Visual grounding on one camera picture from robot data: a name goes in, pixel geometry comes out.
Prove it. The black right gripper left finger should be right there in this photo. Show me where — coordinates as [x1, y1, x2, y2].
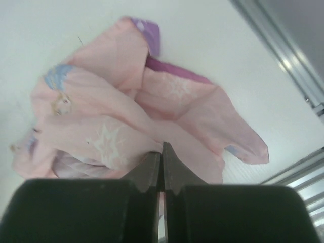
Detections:
[1, 152, 161, 242]

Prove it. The right aluminium corner post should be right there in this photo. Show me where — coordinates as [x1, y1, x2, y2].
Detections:
[232, 1, 323, 120]

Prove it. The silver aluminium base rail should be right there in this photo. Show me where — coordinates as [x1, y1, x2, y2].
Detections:
[262, 148, 323, 228]

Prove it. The purple Elsa print pillowcase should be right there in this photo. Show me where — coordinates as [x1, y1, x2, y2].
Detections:
[12, 17, 269, 184]

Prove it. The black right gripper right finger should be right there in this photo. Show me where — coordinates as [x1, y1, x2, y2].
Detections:
[163, 143, 319, 242]

